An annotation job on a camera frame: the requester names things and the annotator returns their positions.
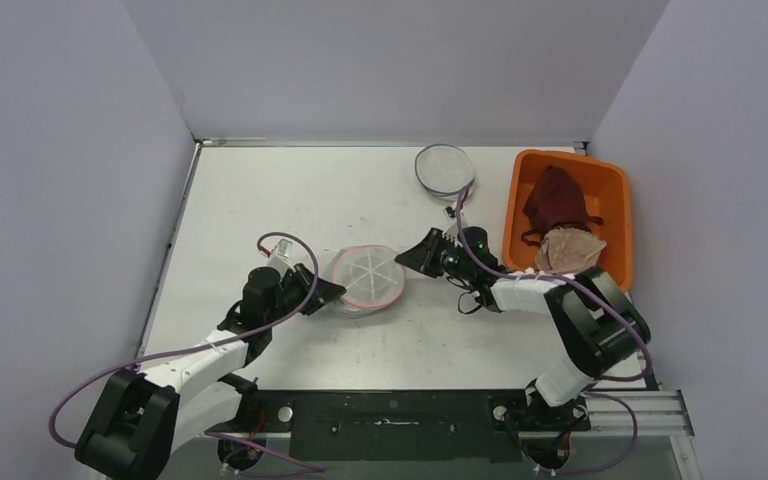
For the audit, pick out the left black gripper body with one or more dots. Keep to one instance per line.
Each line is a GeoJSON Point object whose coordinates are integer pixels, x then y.
{"type": "Point", "coordinates": [293, 294]}

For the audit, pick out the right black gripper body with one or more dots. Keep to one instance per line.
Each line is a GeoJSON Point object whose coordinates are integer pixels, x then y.
{"type": "Point", "coordinates": [441, 252]}

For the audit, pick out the pink-trimmed mesh laundry bag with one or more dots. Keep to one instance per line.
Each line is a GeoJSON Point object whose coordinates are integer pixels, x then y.
{"type": "Point", "coordinates": [372, 279]}

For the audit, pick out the blue-trimmed mesh laundry bag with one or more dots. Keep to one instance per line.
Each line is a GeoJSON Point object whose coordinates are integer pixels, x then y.
{"type": "Point", "coordinates": [444, 170]}

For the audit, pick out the beige lace bra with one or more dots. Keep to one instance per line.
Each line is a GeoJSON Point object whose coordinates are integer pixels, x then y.
{"type": "Point", "coordinates": [568, 251]}

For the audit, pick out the red bra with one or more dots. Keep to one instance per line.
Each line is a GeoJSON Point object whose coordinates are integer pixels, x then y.
{"type": "Point", "coordinates": [556, 201]}

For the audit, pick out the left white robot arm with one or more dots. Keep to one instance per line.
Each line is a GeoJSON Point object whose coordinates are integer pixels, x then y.
{"type": "Point", "coordinates": [142, 417]}

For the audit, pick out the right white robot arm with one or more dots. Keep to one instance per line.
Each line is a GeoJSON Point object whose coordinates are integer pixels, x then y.
{"type": "Point", "coordinates": [598, 325]}

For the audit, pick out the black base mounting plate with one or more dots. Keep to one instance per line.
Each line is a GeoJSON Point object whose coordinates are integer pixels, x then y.
{"type": "Point", "coordinates": [405, 425]}

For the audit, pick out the orange plastic bin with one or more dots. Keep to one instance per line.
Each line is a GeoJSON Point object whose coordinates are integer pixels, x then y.
{"type": "Point", "coordinates": [606, 191]}

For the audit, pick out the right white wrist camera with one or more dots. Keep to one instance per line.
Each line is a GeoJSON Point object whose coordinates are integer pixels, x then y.
{"type": "Point", "coordinates": [456, 217]}

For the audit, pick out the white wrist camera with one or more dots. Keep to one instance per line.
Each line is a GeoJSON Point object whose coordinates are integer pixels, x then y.
{"type": "Point", "coordinates": [279, 256]}
{"type": "Point", "coordinates": [456, 217]}

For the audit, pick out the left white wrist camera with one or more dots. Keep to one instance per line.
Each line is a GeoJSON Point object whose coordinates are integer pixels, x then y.
{"type": "Point", "coordinates": [279, 256]}

